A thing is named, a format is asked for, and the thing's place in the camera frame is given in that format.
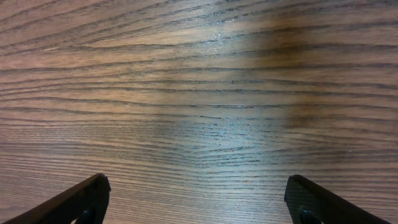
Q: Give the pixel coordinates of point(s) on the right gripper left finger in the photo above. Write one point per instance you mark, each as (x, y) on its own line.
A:
(84, 203)

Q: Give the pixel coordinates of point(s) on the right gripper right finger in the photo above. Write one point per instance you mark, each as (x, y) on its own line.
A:
(310, 203)

